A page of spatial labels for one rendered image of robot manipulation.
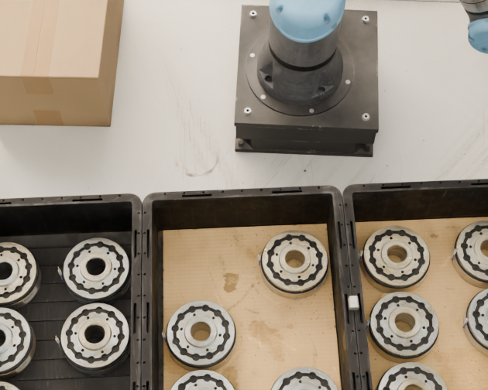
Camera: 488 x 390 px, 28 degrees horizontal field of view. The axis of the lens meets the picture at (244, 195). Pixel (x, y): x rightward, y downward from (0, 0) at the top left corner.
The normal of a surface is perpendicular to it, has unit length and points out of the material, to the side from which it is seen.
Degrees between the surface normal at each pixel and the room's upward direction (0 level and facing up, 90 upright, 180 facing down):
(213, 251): 0
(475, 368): 0
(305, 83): 75
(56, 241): 0
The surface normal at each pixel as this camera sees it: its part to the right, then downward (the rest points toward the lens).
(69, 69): 0.00, -0.47
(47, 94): -0.03, 0.89
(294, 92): -0.18, 0.72
